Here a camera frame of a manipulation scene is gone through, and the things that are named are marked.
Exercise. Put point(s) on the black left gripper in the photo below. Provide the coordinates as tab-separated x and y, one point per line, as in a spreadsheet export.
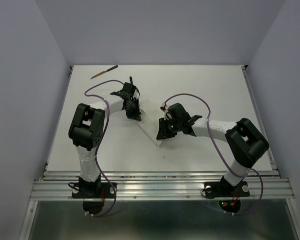
136	115

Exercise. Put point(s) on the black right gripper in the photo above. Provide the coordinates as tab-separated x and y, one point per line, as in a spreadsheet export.
163	132

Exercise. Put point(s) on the white cloth napkin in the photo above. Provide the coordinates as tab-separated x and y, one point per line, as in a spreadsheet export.
150	115

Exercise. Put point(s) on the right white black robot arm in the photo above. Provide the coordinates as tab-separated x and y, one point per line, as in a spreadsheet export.
246	143

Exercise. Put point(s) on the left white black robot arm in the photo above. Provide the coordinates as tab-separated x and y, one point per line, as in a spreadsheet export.
87	130

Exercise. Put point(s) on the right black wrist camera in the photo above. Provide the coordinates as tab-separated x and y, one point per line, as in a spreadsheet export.
178	112

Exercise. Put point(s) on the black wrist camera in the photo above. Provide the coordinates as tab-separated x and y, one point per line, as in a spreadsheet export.
129	91
178	112

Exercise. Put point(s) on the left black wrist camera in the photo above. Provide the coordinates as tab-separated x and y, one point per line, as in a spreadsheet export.
129	91

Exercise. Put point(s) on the gold knife green handle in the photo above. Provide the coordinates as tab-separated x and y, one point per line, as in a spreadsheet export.
105	71

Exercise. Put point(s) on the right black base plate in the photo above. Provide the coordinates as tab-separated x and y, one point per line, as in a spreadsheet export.
215	189

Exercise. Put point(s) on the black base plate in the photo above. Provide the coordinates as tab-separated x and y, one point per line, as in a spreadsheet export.
215	189
103	191

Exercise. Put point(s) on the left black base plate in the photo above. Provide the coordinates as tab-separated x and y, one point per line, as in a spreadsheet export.
103	191

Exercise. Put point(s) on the aluminium rail frame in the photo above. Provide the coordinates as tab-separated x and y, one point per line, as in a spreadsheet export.
159	188

